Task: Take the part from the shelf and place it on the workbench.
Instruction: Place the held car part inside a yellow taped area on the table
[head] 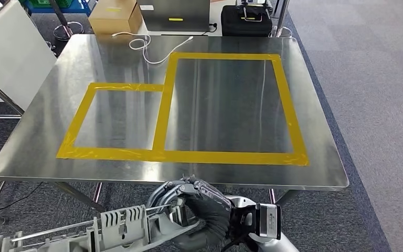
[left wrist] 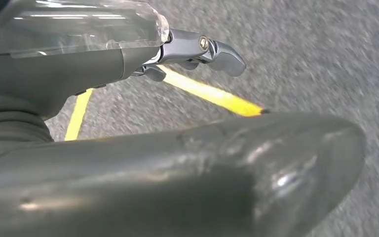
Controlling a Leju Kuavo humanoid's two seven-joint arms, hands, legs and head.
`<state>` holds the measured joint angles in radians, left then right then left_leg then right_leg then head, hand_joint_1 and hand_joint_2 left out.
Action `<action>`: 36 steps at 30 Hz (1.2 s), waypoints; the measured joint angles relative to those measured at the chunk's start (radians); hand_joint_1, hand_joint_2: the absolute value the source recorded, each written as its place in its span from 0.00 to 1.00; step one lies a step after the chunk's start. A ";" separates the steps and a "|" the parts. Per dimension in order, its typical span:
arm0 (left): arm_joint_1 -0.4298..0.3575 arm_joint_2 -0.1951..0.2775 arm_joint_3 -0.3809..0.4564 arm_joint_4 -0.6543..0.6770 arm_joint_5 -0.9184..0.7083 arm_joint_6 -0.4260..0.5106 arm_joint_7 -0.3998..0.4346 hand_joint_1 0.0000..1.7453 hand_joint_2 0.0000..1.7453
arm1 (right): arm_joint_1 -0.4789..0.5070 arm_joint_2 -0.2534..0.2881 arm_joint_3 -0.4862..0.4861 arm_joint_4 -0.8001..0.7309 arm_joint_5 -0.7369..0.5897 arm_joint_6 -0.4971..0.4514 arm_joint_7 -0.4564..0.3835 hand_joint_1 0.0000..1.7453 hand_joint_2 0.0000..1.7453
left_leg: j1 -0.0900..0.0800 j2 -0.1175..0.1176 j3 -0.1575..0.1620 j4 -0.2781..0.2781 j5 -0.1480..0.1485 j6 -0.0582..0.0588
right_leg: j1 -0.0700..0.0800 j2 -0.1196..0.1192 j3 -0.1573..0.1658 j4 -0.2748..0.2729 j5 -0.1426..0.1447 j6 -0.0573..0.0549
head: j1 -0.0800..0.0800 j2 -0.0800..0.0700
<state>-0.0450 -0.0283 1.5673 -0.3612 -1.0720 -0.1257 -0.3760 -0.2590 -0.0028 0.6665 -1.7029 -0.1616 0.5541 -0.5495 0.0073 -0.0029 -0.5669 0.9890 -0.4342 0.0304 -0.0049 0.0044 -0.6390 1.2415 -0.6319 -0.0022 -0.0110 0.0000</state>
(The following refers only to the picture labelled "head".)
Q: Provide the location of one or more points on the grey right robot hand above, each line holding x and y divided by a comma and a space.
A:
212, 212

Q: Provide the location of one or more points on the grey plastic wheel hubcap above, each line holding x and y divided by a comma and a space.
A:
125, 226

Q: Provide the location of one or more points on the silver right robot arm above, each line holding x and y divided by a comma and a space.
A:
278, 245

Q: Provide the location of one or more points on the stainless steel workbench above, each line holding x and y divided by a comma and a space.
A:
48, 132

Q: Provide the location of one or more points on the black carrying case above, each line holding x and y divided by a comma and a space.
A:
243, 27

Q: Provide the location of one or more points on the grey laptop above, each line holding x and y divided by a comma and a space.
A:
173, 12

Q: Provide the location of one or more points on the brown cardboard box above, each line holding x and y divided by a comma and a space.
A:
114, 17

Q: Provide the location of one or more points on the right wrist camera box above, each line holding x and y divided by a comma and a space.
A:
269, 221

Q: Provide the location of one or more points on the yellow tape frame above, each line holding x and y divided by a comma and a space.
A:
166, 114

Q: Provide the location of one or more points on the black stanchion post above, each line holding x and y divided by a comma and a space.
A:
62, 21

